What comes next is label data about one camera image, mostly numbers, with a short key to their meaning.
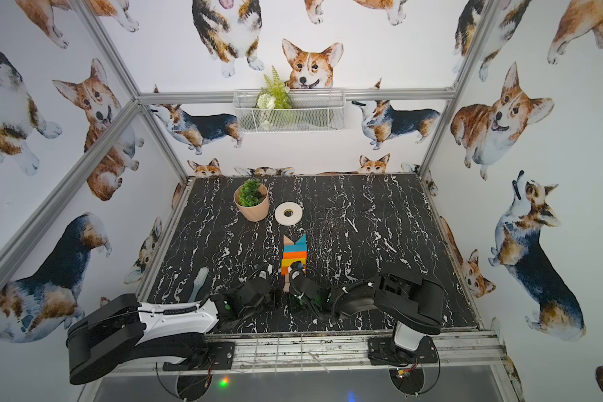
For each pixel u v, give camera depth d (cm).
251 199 95
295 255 94
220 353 74
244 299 65
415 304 45
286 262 93
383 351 73
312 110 92
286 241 96
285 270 92
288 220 107
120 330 47
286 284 87
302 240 97
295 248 95
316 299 66
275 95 82
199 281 88
